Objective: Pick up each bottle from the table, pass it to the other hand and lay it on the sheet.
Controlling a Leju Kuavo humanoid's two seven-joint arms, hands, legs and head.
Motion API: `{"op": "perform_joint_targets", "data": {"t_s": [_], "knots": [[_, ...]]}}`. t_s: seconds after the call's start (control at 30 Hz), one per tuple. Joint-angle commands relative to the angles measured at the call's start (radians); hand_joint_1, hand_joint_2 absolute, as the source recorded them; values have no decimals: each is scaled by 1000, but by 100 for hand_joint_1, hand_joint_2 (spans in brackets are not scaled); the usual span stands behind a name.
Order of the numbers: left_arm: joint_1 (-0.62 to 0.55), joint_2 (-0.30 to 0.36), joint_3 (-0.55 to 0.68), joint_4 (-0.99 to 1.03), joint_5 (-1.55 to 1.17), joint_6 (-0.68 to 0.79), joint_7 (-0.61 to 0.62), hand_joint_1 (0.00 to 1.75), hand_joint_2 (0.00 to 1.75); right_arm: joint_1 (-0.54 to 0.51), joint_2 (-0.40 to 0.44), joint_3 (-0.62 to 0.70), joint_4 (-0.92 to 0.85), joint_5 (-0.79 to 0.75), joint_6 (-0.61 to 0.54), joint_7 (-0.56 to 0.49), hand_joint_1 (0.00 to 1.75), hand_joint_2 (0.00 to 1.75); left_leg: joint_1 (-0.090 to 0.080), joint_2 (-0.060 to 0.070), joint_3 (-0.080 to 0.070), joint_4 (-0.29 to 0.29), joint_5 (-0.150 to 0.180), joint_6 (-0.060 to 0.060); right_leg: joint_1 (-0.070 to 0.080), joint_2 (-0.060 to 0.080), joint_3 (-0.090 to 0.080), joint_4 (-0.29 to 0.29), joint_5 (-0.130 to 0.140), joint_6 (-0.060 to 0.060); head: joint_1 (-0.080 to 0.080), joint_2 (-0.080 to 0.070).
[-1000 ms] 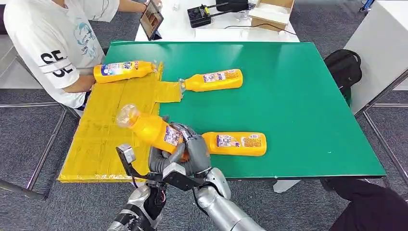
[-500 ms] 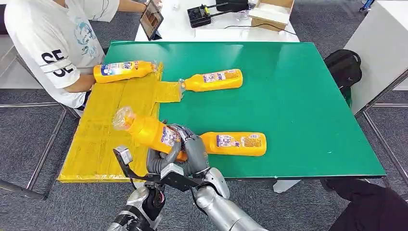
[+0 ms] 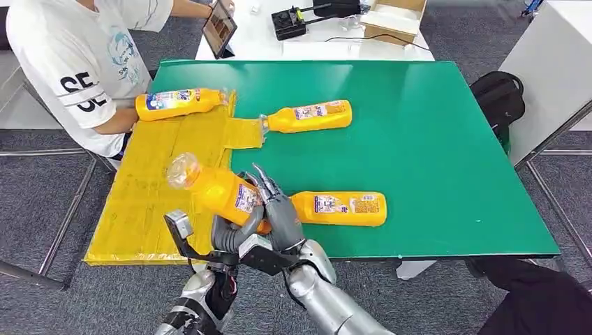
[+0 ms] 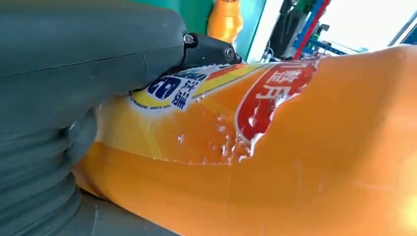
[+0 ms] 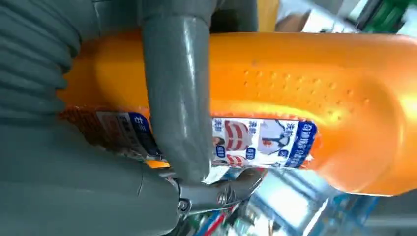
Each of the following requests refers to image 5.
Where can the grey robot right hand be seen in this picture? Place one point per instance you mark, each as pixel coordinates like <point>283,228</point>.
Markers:
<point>81,195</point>

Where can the yellow plastic sheet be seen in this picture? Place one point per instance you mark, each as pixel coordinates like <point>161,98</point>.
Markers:
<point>268,14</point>

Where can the green plastic object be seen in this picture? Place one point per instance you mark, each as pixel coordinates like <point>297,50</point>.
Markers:
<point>386,16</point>

